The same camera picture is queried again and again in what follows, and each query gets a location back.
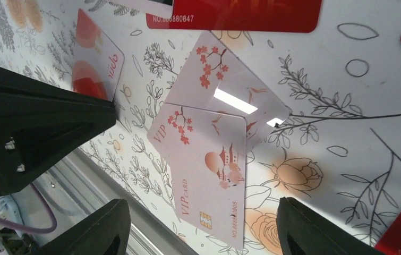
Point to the white floral card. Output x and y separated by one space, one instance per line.
214 79
206 154

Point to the red VIP card centre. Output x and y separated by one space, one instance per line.
296 16

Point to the white card red circle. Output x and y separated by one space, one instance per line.
98 61

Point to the floral patterned table mat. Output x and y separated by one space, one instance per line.
339 152

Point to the white floral card lower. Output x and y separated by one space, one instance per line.
206 154

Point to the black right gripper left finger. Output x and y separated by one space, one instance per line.
106 231

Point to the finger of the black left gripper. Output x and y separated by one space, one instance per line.
40 124

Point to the white floral card behind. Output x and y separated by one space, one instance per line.
214 79

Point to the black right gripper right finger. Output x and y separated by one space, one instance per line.
301 230

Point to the aluminium rail frame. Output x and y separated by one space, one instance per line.
73 189

